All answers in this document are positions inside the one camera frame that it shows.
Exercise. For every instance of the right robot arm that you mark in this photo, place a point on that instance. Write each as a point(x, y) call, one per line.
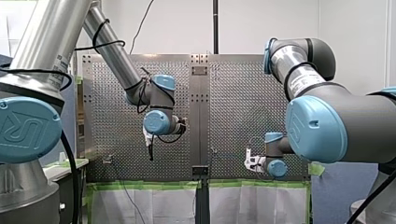
point(358, 124)

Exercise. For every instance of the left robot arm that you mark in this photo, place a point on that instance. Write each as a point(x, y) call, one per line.
point(46, 37)

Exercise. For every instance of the grey board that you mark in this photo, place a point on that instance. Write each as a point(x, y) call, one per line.
point(339, 196)

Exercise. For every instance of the black pole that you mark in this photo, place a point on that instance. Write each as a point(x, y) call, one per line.
point(215, 25)

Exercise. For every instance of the dark cabinet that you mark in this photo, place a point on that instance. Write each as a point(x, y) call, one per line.
point(70, 186)

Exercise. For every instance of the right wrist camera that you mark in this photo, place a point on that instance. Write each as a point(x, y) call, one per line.
point(250, 160)

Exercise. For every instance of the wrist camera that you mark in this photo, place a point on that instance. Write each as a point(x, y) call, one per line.
point(146, 135)
point(250, 160)

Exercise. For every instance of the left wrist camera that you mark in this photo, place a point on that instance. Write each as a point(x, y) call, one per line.
point(146, 135)

